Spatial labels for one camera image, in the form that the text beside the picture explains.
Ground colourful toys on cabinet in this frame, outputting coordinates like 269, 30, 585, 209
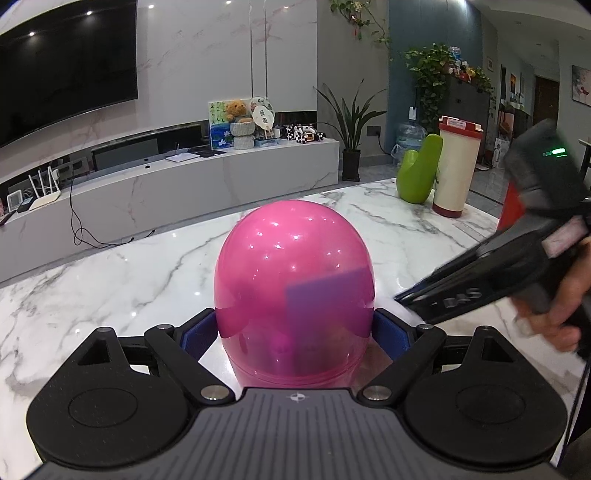
449, 46, 477, 82

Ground blue water jug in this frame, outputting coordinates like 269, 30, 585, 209
396, 122, 428, 160

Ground cream tumbler with red base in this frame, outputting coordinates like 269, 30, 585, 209
431, 115, 484, 218

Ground dark grey cabinet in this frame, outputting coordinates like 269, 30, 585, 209
444, 76, 493, 163

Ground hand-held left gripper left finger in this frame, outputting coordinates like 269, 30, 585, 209
64, 308, 234, 406

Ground leafy pothos plant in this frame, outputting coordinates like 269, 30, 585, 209
401, 43, 496, 136

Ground black power cable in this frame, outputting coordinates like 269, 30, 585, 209
69, 171, 154, 248

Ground dark wooden door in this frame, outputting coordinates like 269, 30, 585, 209
533, 76, 562, 126

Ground white router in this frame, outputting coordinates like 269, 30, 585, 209
28, 168, 64, 211

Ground white marble tv console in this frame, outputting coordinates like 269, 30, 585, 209
0, 137, 341, 283

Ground person's right hand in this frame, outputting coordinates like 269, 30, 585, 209
514, 240, 591, 356

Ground green pear-shaped vase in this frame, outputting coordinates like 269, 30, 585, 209
396, 134, 443, 205

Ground flower painting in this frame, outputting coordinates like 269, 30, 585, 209
209, 100, 237, 150

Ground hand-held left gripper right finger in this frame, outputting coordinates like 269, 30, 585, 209
356, 309, 527, 406

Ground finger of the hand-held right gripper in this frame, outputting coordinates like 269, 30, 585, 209
394, 272, 445, 309

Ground hanging vine plant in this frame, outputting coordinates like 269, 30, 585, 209
329, 0, 393, 48

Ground black television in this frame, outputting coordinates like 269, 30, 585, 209
0, 0, 139, 149

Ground abstract wall painting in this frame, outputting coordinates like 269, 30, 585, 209
571, 65, 591, 103

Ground white paper fan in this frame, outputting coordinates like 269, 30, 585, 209
250, 105, 278, 140

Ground red container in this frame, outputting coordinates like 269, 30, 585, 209
497, 182, 527, 232

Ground brown teddy bear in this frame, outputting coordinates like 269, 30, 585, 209
225, 99, 255, 125

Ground long-leaf potted plant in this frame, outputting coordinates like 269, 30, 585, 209
314, 80, 389, 182

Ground pink capsule container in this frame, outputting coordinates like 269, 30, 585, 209
213, 199, 376, 389

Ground black and white toy figures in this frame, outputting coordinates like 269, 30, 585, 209
283, 123, 327, 144

